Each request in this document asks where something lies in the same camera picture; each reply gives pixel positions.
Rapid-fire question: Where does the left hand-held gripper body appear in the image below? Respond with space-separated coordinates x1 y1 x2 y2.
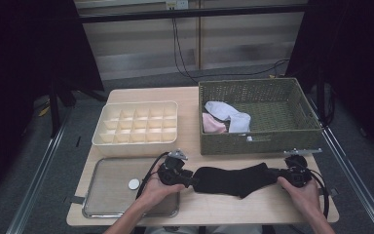
157 148 194 187

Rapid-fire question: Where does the green woven basket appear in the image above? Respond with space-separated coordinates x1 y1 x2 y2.
198 77 323 156

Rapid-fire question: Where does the pink sock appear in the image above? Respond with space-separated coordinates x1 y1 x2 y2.
202 112 220 135
210 121 229 135

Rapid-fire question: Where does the person's right hand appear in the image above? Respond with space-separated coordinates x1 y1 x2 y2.
277 177 320 219

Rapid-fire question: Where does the white sock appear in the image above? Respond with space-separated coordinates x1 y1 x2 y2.
204 100 242 121
228 111 252 134

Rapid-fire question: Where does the clear lid with white knob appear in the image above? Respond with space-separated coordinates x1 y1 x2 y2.
82 156 180 218

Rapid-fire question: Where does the yellow floor item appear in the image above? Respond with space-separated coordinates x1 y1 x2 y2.
38 102 52 117

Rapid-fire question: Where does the black tape strip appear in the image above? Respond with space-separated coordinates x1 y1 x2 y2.
62 194 86 206
318 187 340 198

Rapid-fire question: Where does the person's left hand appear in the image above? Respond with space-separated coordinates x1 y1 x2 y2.
139 165 187 213

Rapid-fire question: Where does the black hanging wall cable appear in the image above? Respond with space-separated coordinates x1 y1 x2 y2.
171 18 200 84

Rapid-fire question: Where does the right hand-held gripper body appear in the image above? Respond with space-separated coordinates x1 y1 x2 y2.
277 147 323 189

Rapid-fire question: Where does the white wall outlet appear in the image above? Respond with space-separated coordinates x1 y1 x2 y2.
165 0 189 11

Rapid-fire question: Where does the cream compartment storage box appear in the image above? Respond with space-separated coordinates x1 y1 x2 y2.
92 100 179 157

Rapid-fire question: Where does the right hand-held gripper cable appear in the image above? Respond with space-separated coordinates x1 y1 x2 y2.
308 169 330 219

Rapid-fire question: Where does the metal floor rail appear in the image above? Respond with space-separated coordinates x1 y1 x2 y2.
6 110 74 234
306 97 374 234

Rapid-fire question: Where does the black floor cable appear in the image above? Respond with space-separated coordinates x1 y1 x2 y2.
194 58 290 80

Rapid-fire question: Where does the hand-held gripper cable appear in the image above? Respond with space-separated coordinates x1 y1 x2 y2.
135 151 170 201
308 169 330 219

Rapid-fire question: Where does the black stand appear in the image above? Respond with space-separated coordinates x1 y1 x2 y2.
47 77 108 137
315 72 337 128

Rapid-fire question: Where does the left hand-held gripper cable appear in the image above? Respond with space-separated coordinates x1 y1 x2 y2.
135 151 170 201

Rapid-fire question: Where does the black metal crossbar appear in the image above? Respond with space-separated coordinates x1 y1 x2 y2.
77 3 310 24

